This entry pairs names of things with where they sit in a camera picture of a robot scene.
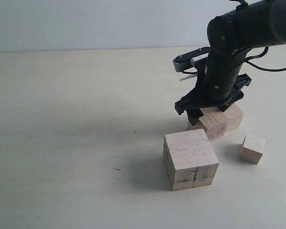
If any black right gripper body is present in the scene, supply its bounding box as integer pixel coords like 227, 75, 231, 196
175, 51, 251, 115

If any second largest wooden cube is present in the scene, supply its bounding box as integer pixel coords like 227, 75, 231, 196
187, 112, 228, 141

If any smallest wooden cube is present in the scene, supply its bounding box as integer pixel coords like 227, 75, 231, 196
239, 134, 266, 165

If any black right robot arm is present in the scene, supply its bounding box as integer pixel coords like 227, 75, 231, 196
173, 0, 286, 125

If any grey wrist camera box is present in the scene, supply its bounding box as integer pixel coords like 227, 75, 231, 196
173, 46, 210, 73

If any black cable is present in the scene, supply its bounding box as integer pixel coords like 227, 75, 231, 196
244, 46, 286, 72

